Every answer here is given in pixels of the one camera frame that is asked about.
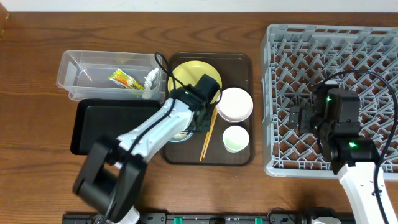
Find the dark brown serving tray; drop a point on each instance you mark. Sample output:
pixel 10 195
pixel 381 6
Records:
pixel 235 71

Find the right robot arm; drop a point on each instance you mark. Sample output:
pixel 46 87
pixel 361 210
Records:
pixel 334 121

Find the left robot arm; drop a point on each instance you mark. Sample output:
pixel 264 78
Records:
pixel 112 174

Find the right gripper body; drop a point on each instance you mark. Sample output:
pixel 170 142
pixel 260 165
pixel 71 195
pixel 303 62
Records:
pixel 304 119

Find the grey dishwasher rack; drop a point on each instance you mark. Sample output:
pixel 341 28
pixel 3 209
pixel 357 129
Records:
pixel 294 58

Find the clear plastic waste bin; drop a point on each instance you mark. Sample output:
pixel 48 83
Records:
pixel 84 74

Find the white cup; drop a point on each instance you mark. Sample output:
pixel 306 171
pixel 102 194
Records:
pixel 235 139

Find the green red snack wrapper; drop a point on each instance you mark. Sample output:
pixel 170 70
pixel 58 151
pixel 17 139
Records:
pixel 124 80

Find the black waste tray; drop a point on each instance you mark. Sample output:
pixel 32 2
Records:
pixel 97 117

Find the yellow plate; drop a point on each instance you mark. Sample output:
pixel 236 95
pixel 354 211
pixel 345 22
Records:
pixel 190 72

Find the light blue bowl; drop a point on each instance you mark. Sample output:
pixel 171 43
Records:
pixel 181 137

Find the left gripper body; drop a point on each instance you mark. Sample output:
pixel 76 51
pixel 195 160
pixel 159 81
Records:
pixel 200 123

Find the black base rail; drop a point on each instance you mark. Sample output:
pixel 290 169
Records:
pixel 161 218

